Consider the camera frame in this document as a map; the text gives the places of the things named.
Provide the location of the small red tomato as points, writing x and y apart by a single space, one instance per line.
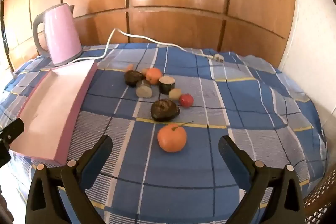
186 100

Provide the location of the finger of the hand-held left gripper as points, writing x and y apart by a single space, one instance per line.
14 130
4 155

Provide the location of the small round potato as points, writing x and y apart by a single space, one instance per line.
174 94

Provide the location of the pink electric kettle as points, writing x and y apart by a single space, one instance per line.
63 35

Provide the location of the blue plaid blanket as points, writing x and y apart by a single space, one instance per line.
236 108

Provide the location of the small carrot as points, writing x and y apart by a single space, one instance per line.
130 67

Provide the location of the cut wood log piece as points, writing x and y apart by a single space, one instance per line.
166 86
143 90

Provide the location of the pink shallow box tray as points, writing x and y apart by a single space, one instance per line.
52 108

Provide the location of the orange with stem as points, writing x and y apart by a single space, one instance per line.
172 138

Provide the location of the small dark avocado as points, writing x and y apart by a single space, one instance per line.
132 78

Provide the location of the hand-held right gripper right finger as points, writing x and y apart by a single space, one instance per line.
236 172

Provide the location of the large dark brown avocado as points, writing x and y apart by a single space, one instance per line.
164 109

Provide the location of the plain orange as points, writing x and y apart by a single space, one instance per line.
153 75

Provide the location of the wicker chair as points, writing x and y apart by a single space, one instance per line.
323 197

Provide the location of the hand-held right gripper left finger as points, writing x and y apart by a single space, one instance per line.
92 169

